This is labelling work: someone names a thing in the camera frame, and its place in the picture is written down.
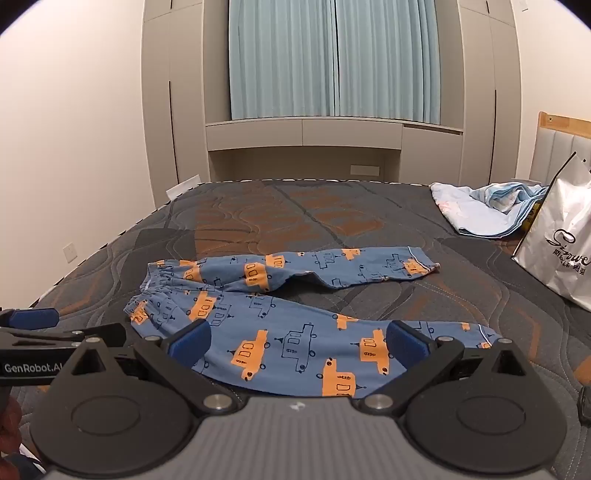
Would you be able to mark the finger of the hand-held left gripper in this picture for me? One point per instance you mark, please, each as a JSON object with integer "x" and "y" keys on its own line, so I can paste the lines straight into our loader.
{"x": 104, "y": 334}
{"x": 30, "y": 318}

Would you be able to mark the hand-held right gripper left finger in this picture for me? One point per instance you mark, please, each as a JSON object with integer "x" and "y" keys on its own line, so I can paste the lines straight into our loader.
{"x": 190, "y": 344}

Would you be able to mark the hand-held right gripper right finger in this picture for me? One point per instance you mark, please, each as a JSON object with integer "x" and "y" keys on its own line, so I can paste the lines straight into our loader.
{"x": 405, "y": 344}

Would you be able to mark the blue pants with orange print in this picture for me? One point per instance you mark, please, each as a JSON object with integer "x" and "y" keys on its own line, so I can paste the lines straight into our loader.
{"x": 277, "y": 332}

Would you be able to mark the person's left hand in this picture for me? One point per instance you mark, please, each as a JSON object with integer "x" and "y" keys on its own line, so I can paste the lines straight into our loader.
{"x": 8, "y": 427}

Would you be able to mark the person's clothing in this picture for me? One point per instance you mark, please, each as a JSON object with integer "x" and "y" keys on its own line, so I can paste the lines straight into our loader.
{"x": 21, "y": 467}

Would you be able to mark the light blue crumpled blanket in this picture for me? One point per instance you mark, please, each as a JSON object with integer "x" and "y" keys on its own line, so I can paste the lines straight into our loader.
{"x": 480, "y": 210}

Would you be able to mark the white flat board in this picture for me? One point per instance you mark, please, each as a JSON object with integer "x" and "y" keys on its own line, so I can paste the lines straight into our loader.
{"x": 184, "y": 187}

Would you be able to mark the white shopping bag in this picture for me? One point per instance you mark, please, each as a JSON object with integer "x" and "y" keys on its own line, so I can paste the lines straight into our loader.
{"x": 561, "y": 240}

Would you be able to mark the dark object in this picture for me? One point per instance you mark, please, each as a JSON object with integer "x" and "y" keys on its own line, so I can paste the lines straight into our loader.
{"x": 585, "y": 406}

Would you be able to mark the beige window cabinet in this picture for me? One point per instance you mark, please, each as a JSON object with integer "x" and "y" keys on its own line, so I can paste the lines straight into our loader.
{"x": 323, "y": 138}

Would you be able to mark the padded grey headboard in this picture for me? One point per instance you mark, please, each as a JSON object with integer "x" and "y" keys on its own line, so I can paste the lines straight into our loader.
{"x": 556, "y": 152}

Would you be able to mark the beige wardrobe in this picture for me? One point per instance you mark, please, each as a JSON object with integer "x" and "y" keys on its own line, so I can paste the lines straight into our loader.
{"x": 485, "y": 92}
{"x": 184, "y": 92}

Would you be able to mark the light blue curtain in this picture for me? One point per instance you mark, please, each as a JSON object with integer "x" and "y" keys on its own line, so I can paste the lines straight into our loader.
{"x": 332, "y": 60}

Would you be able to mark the white wall switch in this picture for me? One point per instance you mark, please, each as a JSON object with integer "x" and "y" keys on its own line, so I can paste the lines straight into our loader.
{"x": 69, "y": 252}

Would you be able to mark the white wall socket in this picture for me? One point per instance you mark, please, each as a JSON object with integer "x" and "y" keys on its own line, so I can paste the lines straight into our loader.
{"x": 364, "y": 170}

